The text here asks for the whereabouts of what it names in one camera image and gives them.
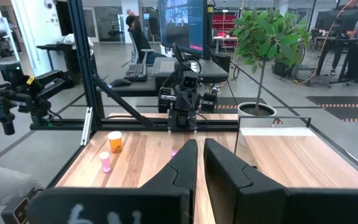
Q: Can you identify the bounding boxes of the white cloth pile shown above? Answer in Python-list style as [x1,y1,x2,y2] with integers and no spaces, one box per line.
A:
[56,33,94,47]

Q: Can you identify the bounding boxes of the silver frame bracket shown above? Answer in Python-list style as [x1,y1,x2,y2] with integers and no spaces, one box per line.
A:
[81,107,93,146]

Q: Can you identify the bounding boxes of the yellow cable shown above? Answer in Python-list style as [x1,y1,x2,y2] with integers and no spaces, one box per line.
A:
[293,0,356,85]

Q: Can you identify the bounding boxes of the black computer case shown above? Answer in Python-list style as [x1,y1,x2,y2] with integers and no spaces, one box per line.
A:
[214,52,231,74]

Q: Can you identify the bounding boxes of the black aluminium frame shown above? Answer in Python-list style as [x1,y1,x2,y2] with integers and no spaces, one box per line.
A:
[29,0,239,147]

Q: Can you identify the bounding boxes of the black side table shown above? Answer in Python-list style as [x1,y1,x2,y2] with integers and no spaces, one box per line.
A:
[35,43,80,85]

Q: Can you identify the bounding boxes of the grey office chair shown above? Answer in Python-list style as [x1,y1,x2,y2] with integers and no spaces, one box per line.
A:
[128,30,155,65]

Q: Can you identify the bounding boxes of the red storage shelving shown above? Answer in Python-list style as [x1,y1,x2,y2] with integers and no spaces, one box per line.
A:
[211,11,241,34]

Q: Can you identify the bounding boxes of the large computer monitor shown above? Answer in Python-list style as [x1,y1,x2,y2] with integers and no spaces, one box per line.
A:
[157,0,209,58]

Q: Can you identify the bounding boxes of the black standing desk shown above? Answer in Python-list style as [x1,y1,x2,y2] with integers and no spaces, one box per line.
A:
[312,35,358,88]

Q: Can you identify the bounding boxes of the grey desk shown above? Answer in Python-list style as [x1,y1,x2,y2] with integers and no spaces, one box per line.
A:
[152,57,230,84]

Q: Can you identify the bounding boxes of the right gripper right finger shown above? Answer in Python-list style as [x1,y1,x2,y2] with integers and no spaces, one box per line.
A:
[203,138,358,224]

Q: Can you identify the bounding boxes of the black hazard striped floor mat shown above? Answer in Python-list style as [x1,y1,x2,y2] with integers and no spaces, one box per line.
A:
[197,96,269,114]
[305,95,358,123]

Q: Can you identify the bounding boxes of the white plant pot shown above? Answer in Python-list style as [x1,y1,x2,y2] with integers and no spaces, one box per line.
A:
[237,101,278,149]

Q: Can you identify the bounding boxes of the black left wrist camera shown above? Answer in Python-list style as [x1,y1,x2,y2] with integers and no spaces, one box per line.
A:
[181,70,199,91]

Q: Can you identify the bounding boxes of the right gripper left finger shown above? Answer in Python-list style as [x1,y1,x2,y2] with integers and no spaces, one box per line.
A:
[26,139,198,224]

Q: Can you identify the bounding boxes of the person's forearm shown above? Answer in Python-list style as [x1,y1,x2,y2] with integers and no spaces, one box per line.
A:
[0,161,43,208]

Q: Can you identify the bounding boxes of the orange pill bottle white cap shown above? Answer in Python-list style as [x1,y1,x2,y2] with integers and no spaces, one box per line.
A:
[107,131,124,154]

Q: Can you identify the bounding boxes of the black computer mouse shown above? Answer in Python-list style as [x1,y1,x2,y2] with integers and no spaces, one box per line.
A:
[109,78,132,88]

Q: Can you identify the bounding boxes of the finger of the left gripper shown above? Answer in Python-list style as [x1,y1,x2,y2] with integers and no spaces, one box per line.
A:
[158,86,174,114]
[201,92,218,114]

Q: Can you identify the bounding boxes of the green leafy plant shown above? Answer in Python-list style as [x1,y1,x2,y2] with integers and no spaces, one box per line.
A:
[230,7,312,114]

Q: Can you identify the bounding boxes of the black keyboard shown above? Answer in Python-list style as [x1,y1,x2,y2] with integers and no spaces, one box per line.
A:
[123,63,148,82]

